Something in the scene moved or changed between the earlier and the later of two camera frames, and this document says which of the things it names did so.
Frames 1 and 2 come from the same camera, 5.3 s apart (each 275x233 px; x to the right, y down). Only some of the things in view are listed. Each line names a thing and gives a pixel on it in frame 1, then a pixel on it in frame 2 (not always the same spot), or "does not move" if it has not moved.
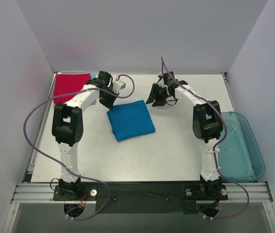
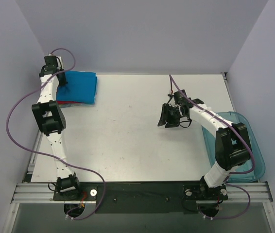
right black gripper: x=163 y=91 to x=169 y=114
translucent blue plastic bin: x=241 y=158 does not move
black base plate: x=144 y=198 does not move
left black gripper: x=106 y=97 to x=62 y=79
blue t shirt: x=130 y=120 to x=81 y=87
